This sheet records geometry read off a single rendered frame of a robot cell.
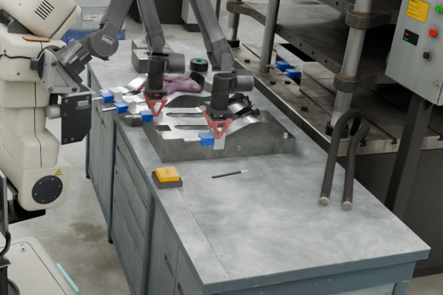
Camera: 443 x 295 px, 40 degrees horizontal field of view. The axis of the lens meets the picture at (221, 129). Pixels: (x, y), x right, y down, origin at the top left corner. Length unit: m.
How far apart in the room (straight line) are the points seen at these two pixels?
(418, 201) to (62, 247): 1.64
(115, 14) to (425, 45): 1.06
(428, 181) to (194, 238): 1.39
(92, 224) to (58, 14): 1.56
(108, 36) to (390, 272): 1.05
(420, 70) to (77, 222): 1.83
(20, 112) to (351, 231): 1.05
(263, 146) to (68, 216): 1.38
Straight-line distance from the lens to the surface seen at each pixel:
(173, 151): 2.05
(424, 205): 2.90
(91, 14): 5.56
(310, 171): 2.14
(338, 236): 1.82
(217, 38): 1.86
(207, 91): 2.50
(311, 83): 2.83
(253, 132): 2.13
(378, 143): 2.55
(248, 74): 1.91
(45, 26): 1.84
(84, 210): 3.28
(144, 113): 2.17
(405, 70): 2.30
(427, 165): 2.77
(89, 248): 3.01
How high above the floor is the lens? 1.77
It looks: 24 degrees down
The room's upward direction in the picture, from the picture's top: 7 degrees clockwise
